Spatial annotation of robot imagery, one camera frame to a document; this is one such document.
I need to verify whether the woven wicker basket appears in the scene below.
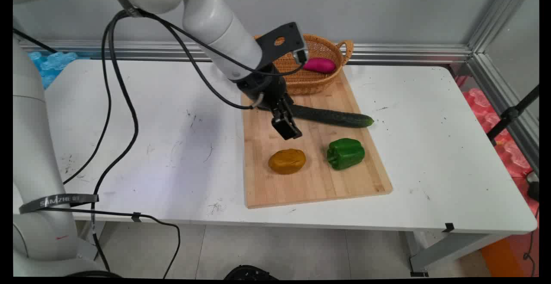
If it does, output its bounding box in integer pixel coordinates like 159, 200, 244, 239
253, 34, 354, 96

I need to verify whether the black tripod leg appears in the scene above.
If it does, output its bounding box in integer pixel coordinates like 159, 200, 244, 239
486, 84, 539, 147

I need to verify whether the grey table leg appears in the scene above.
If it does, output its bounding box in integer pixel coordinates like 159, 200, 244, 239
404, 231, 511, 278

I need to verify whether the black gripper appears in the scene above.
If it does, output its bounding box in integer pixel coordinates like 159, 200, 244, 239
236, 63, 303, 141

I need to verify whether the wooden cutting board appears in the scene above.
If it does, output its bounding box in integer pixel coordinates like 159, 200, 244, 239
241, 70, 393, 209

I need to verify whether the black round object on floor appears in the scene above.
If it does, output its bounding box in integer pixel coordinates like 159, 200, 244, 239
224, 265, 279, 281

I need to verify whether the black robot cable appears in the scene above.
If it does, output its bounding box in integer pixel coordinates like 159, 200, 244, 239
13, 9, 307, 278

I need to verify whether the black strap with white lettering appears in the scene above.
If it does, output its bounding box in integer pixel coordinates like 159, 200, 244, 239
19, 194, 99, 214

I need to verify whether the dark green cucumber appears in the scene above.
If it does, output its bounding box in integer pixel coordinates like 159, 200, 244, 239
257, 104, 375, 128

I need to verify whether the brown potato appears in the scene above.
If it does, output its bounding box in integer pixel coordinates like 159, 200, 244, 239
268, 148, 306, 175

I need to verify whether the green bell pepper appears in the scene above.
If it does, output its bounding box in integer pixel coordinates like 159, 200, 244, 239
326, 138, 365, 171

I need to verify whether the aluminium frame rail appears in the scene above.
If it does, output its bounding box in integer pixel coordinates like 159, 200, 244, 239
17, 0, 539, 177

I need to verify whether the black wrist camera mount bracket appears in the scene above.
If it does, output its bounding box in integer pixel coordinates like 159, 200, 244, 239
255, 22, 310, 65

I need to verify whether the magenta sweet potato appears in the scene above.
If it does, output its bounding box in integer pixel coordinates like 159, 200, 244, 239
303, 58, 336, 74

